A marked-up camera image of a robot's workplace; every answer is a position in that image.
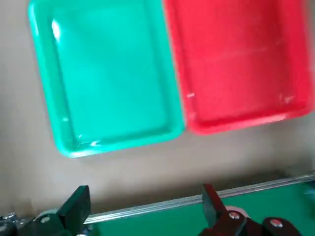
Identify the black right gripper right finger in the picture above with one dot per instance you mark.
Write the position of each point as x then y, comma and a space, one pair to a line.
216, 214

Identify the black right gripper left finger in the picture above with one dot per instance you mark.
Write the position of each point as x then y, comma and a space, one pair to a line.
73, 211

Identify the green belt conveyor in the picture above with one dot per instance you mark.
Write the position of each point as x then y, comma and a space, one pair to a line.
258, 211

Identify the green plastic tray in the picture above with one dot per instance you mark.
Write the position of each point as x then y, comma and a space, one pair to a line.
110, 73

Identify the red plastic tray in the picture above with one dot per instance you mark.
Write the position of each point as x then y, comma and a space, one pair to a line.
241, 61

